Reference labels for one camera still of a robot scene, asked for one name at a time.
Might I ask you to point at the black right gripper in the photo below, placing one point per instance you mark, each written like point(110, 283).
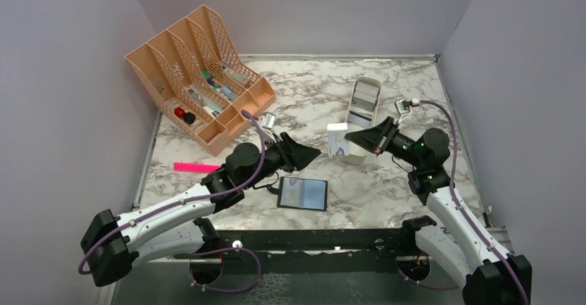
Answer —
point(376, 138)

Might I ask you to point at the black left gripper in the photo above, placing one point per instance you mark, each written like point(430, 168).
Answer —
point(292, 154)

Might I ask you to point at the silver VIP credit card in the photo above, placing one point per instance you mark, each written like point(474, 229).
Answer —
point(291, 194)

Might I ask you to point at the black leather card holder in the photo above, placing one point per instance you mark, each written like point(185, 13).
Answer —
point(314, 195)

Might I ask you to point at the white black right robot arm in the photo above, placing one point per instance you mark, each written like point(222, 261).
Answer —
point(484, 270)

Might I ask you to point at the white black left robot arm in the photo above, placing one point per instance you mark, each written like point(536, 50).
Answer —
point(114, 244)

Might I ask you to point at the cream oblong plastic tray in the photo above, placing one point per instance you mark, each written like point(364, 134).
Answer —
point(358, 155)

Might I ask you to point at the grey device in organizer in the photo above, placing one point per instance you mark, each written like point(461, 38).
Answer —
point(236, 76)

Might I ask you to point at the teal pens in organizer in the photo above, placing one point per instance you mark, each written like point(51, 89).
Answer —
point(219, 88)

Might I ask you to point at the pink rectangular bar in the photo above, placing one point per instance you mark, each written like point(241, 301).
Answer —
point(195, 167)

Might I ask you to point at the black round item in organizer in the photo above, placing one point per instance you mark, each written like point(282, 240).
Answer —
point(189, 118)

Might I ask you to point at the red round item in organizer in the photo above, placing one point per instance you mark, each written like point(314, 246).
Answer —
point(179, 112)

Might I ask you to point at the peach plastic file organizer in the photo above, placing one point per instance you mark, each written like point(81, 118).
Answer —
point(170, 67)

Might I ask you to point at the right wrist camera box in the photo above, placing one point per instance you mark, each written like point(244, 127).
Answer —
point(403, 108)

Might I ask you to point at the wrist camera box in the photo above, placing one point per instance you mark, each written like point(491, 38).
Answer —
point(403, 108)
point(267, 121)

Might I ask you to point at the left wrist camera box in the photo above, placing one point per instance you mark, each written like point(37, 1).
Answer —
point(267, 121)

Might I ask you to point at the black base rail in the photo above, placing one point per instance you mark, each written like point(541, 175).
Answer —
point(309, 251)

